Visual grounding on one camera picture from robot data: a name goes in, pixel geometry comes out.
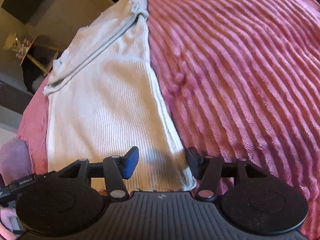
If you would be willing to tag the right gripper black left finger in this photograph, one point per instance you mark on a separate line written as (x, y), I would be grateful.
(114, 170)

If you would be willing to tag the round wooden side table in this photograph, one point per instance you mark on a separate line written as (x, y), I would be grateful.
(24, 48)

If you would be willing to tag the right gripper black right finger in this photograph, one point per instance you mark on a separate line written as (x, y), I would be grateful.
(209, 170)

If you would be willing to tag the white ribbed knit garment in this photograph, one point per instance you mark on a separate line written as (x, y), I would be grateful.
(104, 98)

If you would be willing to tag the pink ribbed plush blanket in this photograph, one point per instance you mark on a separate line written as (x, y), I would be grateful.
(239, 78)

